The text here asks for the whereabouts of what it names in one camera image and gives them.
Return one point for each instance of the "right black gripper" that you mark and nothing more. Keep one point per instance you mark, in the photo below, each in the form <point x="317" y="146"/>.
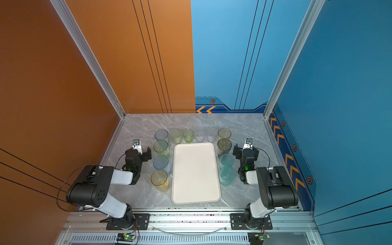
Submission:
<point x="237" y="152"/>

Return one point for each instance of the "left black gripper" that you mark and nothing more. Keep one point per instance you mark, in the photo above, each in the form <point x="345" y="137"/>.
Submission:
<point x="147" y="153"/>

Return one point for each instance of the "green dotted textured cup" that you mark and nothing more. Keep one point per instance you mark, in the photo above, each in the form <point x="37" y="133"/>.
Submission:
<point x="176" y="136"/>

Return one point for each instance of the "small green clear glass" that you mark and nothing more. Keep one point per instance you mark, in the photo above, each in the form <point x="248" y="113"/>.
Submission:
<point x="188" y="135"/>

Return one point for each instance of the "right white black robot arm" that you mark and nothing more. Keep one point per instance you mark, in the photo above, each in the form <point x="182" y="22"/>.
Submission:
<point x="276" y="190"/>

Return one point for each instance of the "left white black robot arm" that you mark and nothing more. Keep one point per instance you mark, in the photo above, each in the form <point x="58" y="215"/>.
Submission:
<point x="91" y="190"/>

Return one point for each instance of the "white rectangular plastic tray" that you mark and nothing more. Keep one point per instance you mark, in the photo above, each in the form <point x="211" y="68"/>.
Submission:
<point x="195" y="174"/>

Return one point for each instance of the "teal cup upper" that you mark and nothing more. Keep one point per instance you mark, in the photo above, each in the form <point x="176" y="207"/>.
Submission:
<point x="227" y="160"/>

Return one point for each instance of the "teal cup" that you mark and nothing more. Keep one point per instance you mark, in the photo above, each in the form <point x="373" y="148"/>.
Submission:
<point x="226" y="175"/>
<point x="227" y="160"/>

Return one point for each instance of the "dark smoke grey cup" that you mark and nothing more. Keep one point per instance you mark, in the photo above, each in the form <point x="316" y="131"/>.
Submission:
<point x="224" y="146"/>

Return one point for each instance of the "tall blue clear cup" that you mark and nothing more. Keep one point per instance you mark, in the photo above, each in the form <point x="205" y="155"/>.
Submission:
<point x="162" y="163"/>

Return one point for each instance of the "tall green clear cup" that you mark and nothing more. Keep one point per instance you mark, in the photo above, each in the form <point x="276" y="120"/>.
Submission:
<point x="161" y="147"/>

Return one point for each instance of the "amber yellow cup right back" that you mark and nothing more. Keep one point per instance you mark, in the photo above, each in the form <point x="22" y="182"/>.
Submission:
<point x="224" y="133"/>

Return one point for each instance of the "teal cup lower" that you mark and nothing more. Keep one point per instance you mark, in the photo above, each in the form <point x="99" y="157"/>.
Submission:
<point x="226" y="175"/>

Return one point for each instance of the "yellow cup left front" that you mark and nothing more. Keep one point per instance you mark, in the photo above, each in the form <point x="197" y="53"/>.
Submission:
<point x="160" y="180"/>

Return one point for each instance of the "tall grey-blue cup back left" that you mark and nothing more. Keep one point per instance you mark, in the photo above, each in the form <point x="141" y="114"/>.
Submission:
<point x="162" y="134"/>

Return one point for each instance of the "left green circuit board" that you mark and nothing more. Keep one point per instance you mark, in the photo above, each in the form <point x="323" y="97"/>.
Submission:
<point x="126" y="238"/>

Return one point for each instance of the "green circuit board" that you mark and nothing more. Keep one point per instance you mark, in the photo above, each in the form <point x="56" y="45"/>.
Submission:
<point x="258" y="238"/>
<point x="126" y="238"/>

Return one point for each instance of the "right green circuit board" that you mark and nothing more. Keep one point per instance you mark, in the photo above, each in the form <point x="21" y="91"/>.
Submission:
<point x="258" y="238"/>

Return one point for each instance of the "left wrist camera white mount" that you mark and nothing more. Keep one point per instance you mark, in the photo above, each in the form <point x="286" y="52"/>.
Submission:
<point x="136" y="145"/>

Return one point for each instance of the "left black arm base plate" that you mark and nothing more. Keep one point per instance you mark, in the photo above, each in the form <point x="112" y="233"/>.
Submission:
<point x="140" y="221"/>

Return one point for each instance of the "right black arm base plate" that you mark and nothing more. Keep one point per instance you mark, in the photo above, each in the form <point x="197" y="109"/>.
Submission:
<point x="239" y="221"/>

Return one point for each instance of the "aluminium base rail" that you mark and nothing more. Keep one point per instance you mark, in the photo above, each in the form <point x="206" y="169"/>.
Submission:
<point x="185" y="226"/>

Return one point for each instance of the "right aluminium corner post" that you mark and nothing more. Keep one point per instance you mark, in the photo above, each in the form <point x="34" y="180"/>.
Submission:
<point x="302" y="35"/>

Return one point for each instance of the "aluminium corner post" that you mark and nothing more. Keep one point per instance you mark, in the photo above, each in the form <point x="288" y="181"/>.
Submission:
<point x="79" y="39"/>
<point x="302" y="35"/>

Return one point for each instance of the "left aluminium corner post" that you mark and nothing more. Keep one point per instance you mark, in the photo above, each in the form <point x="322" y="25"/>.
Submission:
<point x="79" y="39"/>

